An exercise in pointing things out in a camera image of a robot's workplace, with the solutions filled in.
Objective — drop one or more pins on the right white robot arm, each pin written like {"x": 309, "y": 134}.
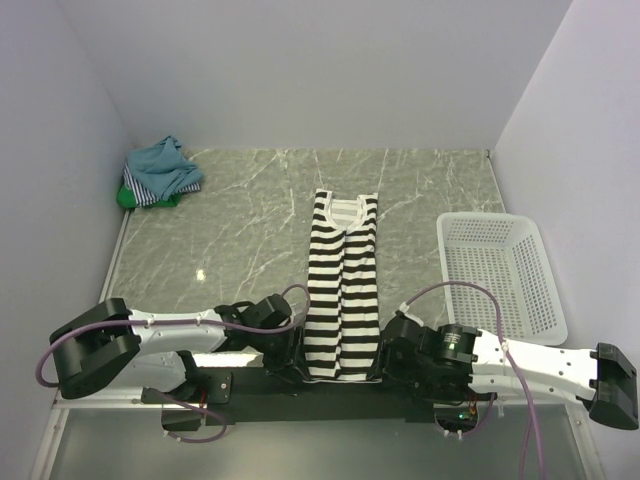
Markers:
{"x": 454, "y": 364}

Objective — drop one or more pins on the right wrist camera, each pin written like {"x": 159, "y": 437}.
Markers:
{"x": 404, "y": 309}

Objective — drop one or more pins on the blue striped folded tank top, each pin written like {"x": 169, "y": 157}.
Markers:
{"x": 132, "y": 183}

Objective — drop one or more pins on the white plastic mesh basket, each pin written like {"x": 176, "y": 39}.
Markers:
{"x": 505, "y": 255}

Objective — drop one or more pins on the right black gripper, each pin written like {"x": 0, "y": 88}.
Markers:
{"x": 385, "y": 363}

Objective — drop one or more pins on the black white striped tank top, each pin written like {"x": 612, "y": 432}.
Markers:
{"x": 342, "y": 327}

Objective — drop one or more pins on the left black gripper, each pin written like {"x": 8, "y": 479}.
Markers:
{"x": 291, "y": 359}

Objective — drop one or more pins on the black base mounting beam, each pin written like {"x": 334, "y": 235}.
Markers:
{"x": 251, "y": 394}

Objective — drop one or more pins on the green folded tank top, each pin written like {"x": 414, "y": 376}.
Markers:
{"x": 128, "y": 198}

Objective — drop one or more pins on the teal folded tank top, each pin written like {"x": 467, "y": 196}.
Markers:
{"x": 162, "y": 169}

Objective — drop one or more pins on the aluminium rail frame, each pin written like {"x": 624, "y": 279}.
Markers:
{"x": 467, "y": 305}

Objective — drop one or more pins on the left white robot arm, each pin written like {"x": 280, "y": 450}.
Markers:
{"x": 112, "y": 345}

